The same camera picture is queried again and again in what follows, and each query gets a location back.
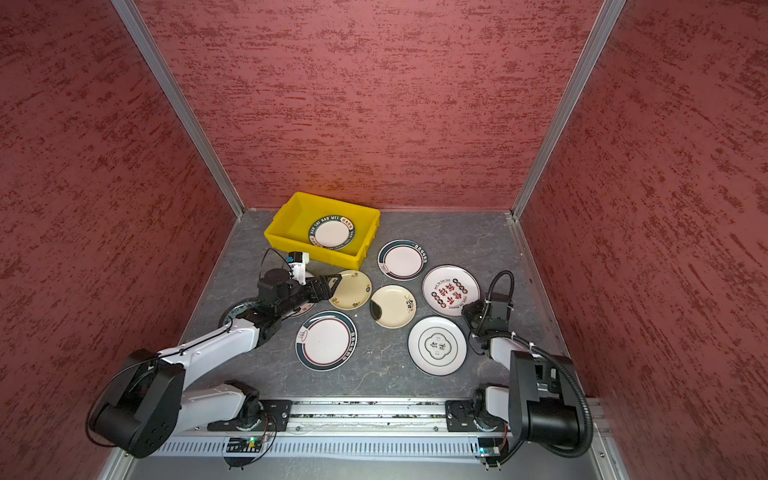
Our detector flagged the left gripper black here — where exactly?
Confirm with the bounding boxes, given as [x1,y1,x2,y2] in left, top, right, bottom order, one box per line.
[277,274,342,316]

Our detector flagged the white plate red characters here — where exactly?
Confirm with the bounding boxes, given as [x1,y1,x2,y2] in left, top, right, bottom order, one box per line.
[422,265,481,317]

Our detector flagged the white plate green quatrefoil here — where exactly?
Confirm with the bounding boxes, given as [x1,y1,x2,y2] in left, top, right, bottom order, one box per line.
[407,316,468,377]

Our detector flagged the dark green rim text plate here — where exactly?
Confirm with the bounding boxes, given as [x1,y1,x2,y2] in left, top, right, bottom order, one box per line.
[308,215,356,250]

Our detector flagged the cream plate black brushstroke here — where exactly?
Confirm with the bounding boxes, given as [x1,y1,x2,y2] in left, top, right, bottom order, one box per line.
[369,285,417,329]

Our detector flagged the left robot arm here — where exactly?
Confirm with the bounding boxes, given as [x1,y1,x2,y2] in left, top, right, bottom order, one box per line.
[84,268,342,458]

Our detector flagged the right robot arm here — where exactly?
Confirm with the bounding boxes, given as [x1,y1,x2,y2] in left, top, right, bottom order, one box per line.
[462,300,594,464]

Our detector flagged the yellow plastic bin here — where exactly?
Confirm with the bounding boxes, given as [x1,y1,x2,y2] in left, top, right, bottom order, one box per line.
[265,192,381,270]

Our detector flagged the white plate orange sunburst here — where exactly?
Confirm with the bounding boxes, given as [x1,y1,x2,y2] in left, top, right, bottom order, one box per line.
[278,273,316,318]

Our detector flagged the cream plate small motifs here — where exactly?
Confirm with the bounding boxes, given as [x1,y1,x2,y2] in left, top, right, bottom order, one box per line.
[330,270,372,310]

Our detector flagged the white plate green rim near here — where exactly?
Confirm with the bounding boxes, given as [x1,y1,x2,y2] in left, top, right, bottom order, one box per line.
[295,311,358,372]

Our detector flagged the white plate green rim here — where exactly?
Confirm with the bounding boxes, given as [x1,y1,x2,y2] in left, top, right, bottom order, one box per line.
[377,239,428,281]
[295,311,358,372]

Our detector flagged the white plate green rim far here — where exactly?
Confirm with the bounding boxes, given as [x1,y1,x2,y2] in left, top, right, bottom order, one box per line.
[377,239,428,281]

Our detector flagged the teal patterned small plate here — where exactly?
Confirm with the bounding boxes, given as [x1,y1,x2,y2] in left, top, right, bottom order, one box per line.
[218,298,258,327]

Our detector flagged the right controller board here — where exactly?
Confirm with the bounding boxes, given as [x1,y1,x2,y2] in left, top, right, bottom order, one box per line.
[475,437,507,466]

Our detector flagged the controller board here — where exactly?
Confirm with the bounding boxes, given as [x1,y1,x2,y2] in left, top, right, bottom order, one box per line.
[225,437,262,456]
[475,437,507,466]

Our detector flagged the left controller board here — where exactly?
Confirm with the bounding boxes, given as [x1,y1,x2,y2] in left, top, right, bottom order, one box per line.
[225,437,262,456]

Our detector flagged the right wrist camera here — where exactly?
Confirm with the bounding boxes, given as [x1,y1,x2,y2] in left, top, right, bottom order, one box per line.
[487,297,514,324]

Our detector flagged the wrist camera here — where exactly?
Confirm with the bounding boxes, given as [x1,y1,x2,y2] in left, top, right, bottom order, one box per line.
[286,251,310,285]
[487,297,514,324]

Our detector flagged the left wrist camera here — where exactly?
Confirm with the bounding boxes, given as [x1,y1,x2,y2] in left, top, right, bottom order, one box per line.
[286,251,310,285]

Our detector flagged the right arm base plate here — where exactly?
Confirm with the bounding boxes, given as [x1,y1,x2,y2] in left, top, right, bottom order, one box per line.
[445,400,500,433]

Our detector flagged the aluminium front rail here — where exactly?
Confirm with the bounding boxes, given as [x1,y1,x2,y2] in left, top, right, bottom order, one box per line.
[122,395,610,436]

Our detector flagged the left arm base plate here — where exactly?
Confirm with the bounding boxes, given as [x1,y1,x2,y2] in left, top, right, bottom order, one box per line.
[206,399,294,433]

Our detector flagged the black corrugated cable conduit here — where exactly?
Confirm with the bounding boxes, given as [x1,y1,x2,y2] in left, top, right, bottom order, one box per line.
[484,269,595,460]

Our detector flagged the right aluminium corner post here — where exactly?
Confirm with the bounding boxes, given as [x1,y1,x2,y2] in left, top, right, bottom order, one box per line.
[511,0,626,222]

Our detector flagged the aluminium corner post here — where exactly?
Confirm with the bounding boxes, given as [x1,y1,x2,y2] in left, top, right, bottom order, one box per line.
[511,0,626,222]
[110,0,247,220]

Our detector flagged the left aluminium corner post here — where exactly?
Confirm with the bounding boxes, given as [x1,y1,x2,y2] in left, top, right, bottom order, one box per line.
[110,0,247,220]

